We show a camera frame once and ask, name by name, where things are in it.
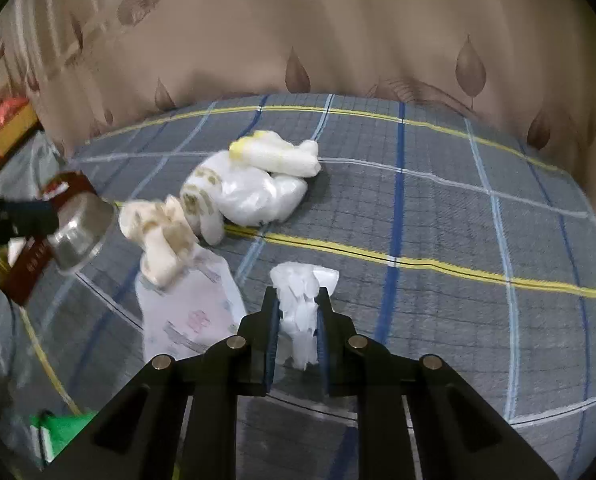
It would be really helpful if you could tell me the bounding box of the beige leaf-print curtain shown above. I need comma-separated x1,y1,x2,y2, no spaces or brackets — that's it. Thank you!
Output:
0,0,596,211

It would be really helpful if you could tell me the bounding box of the steel bowl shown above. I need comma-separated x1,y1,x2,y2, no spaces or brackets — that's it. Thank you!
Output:
47,194,120,276

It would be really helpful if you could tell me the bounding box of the white paper sheet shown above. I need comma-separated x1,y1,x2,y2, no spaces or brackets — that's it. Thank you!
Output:
135,249,249,361

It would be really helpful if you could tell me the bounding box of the red gold tin box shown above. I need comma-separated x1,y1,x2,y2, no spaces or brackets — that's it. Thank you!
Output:
0,171,101,307

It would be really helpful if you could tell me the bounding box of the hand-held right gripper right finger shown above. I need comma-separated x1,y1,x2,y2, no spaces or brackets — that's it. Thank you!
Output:
314,285,561,480

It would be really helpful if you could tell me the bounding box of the green packet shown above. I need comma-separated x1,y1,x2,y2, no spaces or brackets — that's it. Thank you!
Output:
30,410,96,463

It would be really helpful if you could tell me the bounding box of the white yellow plastic bag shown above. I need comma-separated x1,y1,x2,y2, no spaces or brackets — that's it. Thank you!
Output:
228,130,323,178

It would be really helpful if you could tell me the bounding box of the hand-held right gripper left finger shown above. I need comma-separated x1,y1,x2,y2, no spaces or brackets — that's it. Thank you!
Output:
43,285,283,480

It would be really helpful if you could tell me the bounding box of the red cardboard box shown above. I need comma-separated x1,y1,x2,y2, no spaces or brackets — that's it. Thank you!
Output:
0,97,40,183

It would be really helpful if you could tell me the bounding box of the white plastic wrap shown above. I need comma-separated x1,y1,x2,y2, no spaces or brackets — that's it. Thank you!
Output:
270,261,339,371

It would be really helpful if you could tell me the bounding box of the translucent plastic cover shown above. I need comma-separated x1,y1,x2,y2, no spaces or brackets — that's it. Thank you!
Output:
0,130,71,201

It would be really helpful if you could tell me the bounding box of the clear plastic bag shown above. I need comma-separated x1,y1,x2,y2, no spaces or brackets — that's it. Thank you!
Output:
218,162,309,226

